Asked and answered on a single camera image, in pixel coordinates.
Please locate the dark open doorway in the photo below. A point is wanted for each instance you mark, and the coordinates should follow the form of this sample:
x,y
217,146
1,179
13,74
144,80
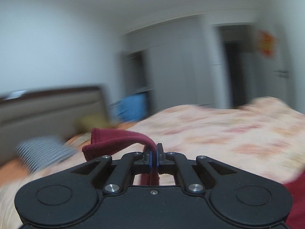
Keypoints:
x,y
234,71

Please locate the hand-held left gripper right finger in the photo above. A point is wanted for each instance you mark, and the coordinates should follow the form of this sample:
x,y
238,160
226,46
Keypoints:
x,y
158,160

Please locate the blue cloth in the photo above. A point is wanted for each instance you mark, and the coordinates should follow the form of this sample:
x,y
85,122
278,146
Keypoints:
x,y
132,107

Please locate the floral pink blanket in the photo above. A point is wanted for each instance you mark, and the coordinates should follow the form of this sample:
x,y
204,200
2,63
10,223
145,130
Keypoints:
x,y
214,133

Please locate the white wardrobe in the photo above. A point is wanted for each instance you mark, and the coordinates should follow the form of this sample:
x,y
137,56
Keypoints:
x,y
176,64

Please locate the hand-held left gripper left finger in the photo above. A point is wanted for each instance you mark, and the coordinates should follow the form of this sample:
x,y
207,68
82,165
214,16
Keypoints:
x,y
150,160

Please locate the white door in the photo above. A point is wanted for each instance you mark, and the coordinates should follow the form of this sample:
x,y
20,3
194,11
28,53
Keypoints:
x,y
281,88

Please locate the maroon small garment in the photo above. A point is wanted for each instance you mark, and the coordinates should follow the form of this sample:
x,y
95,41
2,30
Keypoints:
x,y
112,139

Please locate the olive green pillow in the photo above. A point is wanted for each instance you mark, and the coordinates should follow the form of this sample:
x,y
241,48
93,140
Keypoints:
x,y
95,122

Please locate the blue white striped pillow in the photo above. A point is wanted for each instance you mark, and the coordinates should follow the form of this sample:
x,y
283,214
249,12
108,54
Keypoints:
x,y
40,152

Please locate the red door decoration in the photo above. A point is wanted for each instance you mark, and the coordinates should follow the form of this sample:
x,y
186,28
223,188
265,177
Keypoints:
x,y
267,44

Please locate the beige padded headboard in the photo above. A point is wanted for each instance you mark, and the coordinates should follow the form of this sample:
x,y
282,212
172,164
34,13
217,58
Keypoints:
x,y
47,114

